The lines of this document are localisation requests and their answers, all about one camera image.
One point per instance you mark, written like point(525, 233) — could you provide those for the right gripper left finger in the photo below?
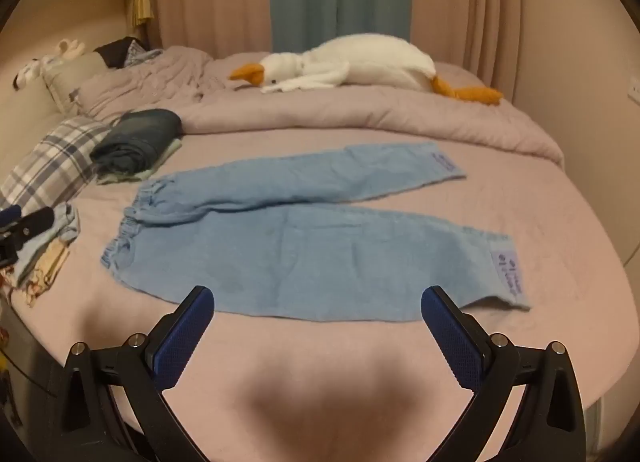
point(113, 403)

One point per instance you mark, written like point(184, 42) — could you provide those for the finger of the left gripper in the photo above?
point(10, 216)
point(28, 227)

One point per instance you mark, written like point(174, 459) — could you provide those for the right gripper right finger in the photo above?
point(549, 424)

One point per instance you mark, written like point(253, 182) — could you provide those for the light blue denim pants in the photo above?
point(295, 237)

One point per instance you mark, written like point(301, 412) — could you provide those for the pile of light clothes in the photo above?
point(42, 258)

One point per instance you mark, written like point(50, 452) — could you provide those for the plaid checked pillow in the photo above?
point(57, 169)

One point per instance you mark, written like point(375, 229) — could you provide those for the beige pillow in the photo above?
point(64, 79)

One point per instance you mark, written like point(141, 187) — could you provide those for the folded dark blue jeans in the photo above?
point(136, 142)

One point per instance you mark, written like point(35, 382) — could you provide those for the pink bed sheet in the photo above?
point(259, 389)

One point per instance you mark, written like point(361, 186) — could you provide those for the small white plush toy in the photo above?
point(65, 50)

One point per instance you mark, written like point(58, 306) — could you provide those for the folded pale green garment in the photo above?
point(117, 178)

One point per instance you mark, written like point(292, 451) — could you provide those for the dark clothes at headboard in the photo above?
point(128, 51)

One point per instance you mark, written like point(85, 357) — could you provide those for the mauve quilted duvet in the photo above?
point(195, 86)

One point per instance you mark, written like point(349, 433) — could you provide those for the yellow hanging fabric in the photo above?
point(141, 11)

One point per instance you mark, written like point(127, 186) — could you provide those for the pink curtain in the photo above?
point(482, 36)

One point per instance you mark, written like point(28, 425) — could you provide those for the white goose plush toy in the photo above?
point(358, 59)

